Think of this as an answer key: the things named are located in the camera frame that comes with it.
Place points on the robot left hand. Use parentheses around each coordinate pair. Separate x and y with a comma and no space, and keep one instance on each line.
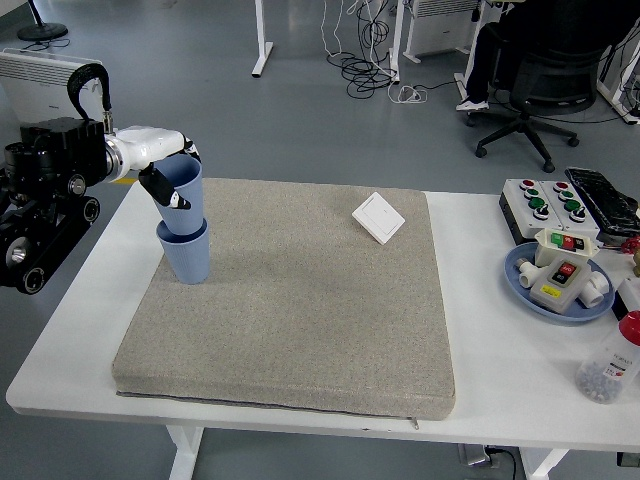
(150,142)

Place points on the blue ribbed plastic cup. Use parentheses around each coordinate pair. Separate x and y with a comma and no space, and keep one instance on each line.
(187,217)
(187,260)

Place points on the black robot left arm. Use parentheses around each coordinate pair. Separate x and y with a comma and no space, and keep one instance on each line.
(55,150)

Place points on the white panel heater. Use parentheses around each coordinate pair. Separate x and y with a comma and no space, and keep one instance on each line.
(35,70)
(440,30)

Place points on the white desk leg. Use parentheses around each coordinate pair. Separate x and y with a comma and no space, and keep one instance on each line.
(261,40)
(396,40)

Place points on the black fan stand base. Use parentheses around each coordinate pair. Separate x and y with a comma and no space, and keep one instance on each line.
(42,32)

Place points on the grey-brown cushion mat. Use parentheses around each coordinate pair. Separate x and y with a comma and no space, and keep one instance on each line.
(325,325)

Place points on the white button control box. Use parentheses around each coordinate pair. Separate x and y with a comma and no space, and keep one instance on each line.
(520,210)
(587,225)

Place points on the blue round plate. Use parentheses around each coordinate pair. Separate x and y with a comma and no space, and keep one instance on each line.
(515,296)

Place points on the black office chair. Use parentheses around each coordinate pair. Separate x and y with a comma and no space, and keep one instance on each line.
(545,75)

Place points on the white pipe fitting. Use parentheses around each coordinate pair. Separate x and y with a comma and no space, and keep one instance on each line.
(597,291)
(527,277)

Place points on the white table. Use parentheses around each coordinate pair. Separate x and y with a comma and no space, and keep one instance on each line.
(500,375)

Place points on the grey power strip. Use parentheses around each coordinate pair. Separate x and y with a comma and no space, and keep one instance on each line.
(475,457)

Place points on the black plastic tray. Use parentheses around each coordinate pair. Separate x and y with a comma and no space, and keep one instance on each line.
(600,195)

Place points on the white small box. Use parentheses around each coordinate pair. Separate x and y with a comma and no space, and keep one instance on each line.
(631,290)

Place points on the brass fitting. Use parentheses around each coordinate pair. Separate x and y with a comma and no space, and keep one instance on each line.
(637,270)

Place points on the clear jar with red lid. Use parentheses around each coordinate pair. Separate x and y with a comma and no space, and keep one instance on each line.
(605,370)

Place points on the white wall switch plate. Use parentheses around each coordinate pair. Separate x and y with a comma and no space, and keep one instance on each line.
(378,218)

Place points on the cream red-green switch box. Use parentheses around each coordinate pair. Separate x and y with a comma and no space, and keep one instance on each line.
(545,251)

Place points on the grey red-black switch box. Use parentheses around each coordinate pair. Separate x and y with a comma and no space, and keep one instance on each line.
(562,300)

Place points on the white desk frame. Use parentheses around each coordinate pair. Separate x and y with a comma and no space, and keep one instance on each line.
(612,90)

